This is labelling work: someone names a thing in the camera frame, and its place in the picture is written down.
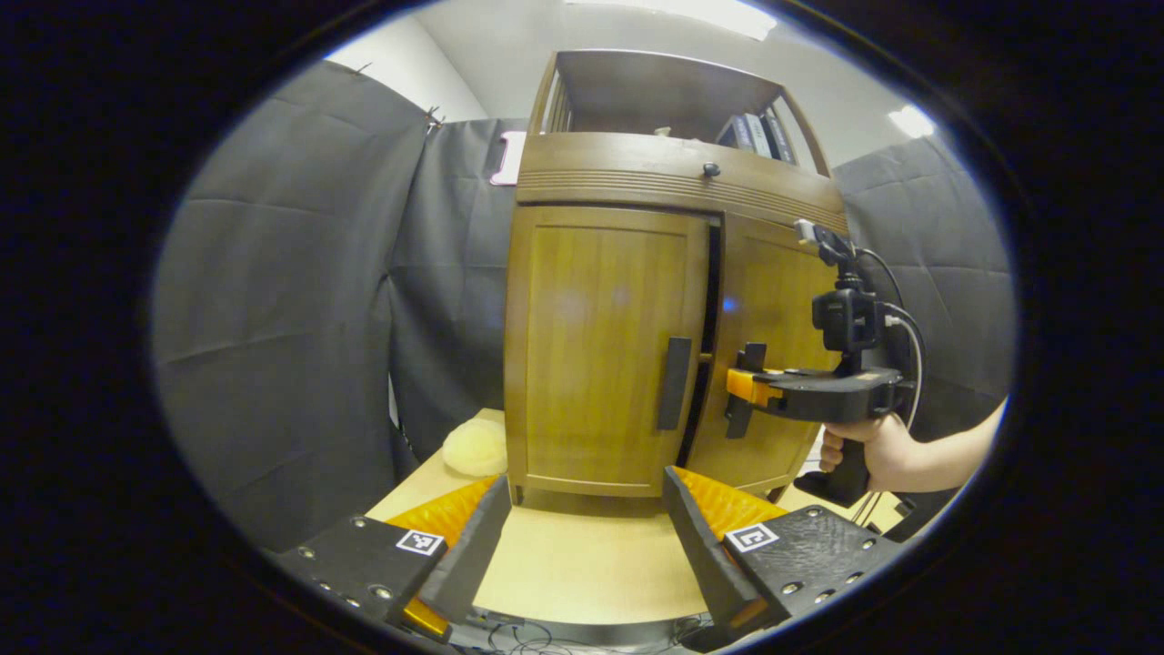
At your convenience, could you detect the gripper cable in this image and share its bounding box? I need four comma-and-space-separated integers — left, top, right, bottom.
855, 247, 928, 529

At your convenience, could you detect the black backdrop cloth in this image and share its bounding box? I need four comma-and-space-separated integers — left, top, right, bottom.
153, 59, 1018, 554

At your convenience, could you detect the pale yellow fluffy item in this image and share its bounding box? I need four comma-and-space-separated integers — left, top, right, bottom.
443, 417, 508, 477

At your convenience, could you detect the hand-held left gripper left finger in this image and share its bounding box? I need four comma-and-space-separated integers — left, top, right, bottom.
271, 473, 513, 642

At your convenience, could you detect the wooden cabinet drawer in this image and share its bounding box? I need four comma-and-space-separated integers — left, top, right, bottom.
516, 133, 848, 236

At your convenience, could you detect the dark grey book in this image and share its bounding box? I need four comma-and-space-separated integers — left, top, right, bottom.
762, 111, 798, 166

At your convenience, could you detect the wooden shoe cabinet door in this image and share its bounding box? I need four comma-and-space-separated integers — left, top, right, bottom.
505, 205, 710, 499
682, 214, 842, 497

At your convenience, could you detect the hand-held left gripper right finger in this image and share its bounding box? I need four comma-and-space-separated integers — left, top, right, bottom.
662, 466, 912, 642

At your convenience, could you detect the wooden double-door shoe cabinet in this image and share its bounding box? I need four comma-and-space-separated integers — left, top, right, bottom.
503, 50, 851, 506

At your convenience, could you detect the small ceiling lamp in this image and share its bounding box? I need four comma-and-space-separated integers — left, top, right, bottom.
889, 105, 936, 139

